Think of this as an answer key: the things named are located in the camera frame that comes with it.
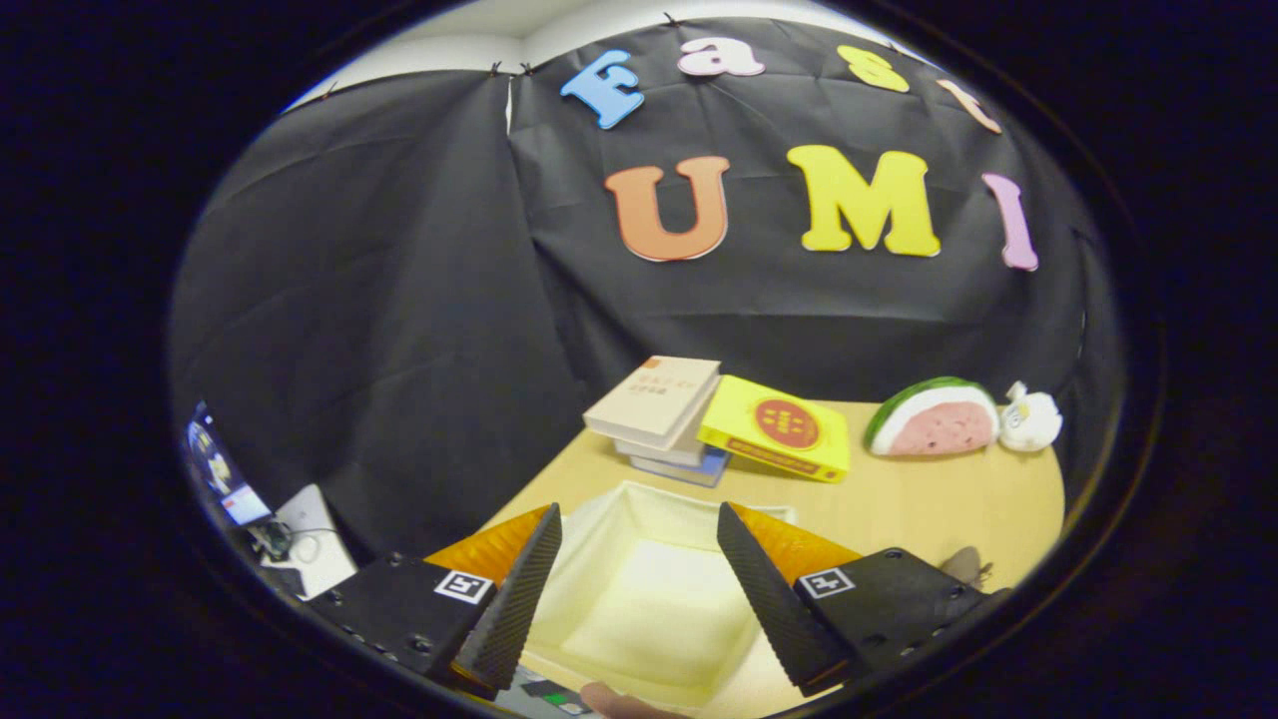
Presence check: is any blue book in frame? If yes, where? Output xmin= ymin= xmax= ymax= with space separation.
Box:
xmin=629 ymin=446 xmax=730 ymax=488

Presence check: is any brown shoe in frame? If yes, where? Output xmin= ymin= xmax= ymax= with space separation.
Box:
xmin=939 ymin=546 xmax=996 ymax=592

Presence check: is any beige book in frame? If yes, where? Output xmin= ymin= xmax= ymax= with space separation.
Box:
xmin=583 ymin=356 xmax=722 ymax=450

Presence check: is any white book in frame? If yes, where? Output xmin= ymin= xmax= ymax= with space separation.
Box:
xmin=614 ymin=399 xmax=715 ymax=468

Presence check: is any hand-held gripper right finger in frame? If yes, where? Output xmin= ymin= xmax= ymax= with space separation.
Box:
xmin=716 ymin=501 xmax=1011 ymax=698

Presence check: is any white side desk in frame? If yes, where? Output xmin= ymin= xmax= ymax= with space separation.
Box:
xmin=262 ymin=484 xmax=358 ymax=600

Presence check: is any yellow book with red circle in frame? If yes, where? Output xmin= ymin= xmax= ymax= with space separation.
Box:
xmin=696 ymin=374 xmax=852 ymax=484

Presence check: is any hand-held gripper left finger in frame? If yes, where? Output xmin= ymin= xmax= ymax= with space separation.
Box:
xmin=305 ymin=502 xmax=563 ymax=700

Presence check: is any white plush toy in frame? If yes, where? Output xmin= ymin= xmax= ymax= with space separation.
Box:
xmin=998 ymin=380 xmax=1063 ymax=453

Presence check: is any cream fabric storage box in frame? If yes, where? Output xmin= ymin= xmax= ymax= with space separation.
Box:
xmin=519 ymin=480 xmax=800 ymax=710

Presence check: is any computer monitor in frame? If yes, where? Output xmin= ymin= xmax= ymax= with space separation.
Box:
xmin=185 ymin=402 xmax=273 ymax=527

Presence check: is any black backdrop cloth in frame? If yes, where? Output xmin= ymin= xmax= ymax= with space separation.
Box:
xmin=170 ymin=15 xmax=1124 ymax=560

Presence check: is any watermelon slice plush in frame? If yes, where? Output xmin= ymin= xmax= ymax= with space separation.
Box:
xmin=864 ymin=376 xmax=1001 ymax=457

